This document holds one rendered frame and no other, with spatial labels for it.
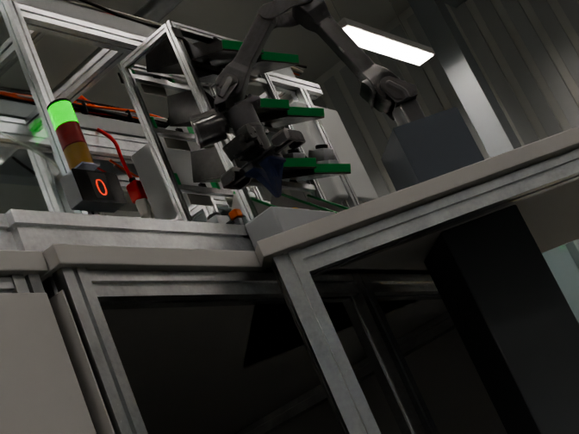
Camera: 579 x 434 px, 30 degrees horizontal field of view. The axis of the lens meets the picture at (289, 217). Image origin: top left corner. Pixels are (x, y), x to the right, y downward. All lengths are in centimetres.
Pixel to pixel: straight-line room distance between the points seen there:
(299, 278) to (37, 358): 53
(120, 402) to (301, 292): 44
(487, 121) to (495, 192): 836
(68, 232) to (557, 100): 975
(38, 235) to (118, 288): 14
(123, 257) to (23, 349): 24
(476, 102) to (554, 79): 119
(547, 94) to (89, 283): 994
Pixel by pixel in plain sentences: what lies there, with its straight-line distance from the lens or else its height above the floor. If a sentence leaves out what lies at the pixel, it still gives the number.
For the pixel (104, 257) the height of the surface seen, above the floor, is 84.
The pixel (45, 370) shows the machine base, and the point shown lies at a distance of 135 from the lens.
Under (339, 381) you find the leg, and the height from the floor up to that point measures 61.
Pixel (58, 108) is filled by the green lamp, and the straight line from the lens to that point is 225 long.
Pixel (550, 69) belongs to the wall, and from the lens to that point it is 1123.
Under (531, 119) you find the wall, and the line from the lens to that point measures 1126.
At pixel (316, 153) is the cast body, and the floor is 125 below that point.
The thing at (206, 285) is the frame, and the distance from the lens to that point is 164.
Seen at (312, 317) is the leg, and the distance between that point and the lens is 171.
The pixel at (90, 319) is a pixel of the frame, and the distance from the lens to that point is 143.
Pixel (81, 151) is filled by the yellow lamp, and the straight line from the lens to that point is 220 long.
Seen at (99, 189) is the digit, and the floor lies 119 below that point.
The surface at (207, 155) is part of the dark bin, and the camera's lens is 254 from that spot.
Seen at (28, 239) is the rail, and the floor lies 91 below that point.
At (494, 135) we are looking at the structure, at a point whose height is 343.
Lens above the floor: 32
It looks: 19 degrees up
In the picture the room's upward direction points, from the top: 24 degrees counter-clockwise
